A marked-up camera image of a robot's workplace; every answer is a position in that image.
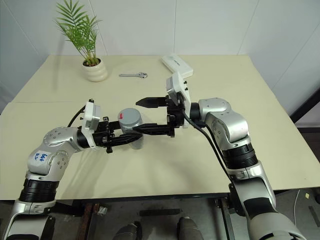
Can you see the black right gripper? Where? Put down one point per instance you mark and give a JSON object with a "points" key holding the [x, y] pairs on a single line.
{"points": [[176, 116]]}

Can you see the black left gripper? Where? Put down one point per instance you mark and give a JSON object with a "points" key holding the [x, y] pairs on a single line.
{"points": [[103, 138]]}

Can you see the clear plastic jar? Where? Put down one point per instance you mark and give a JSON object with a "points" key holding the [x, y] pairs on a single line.
{"points": [[137, 143]]}

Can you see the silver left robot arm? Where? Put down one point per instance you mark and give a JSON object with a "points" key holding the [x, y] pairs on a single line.
{"points": [[57, 136]]}

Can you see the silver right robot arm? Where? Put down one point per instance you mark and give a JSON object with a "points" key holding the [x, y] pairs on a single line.
{"points": [[225, 117]]}

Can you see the white rectangular box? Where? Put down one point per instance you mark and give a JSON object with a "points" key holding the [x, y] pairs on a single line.
{"points": [[178, 64]]}

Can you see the silver adjustable wrench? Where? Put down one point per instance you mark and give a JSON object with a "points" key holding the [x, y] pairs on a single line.
{"points": [[132, 74]]}

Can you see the green palm in cream pot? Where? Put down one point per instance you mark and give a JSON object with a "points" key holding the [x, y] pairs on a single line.
{"points": [[95, 72]]}

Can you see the black flat floor strip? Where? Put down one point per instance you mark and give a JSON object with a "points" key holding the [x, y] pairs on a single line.
{"points": [[160, 212]]}

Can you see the rusty brown metal bar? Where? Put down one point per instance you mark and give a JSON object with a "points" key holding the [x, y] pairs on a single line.
{"points": [[88, 220]]}

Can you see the dark grey rounded shape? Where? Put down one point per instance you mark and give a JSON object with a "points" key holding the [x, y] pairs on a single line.
{"points": [[127, 231], [188, 227]]}

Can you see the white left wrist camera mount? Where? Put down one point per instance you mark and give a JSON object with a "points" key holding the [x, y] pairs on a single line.
{"points": [[90, 115]]}

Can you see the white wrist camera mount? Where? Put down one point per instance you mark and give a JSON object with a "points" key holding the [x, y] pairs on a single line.
{"points": [[180, 83], [90, 115]]}

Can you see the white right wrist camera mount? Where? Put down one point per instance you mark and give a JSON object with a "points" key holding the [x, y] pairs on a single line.
{"points": [[180, 83]]}

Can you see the black table frame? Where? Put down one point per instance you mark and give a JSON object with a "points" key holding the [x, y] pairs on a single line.
{"points": [[67, 208]]}

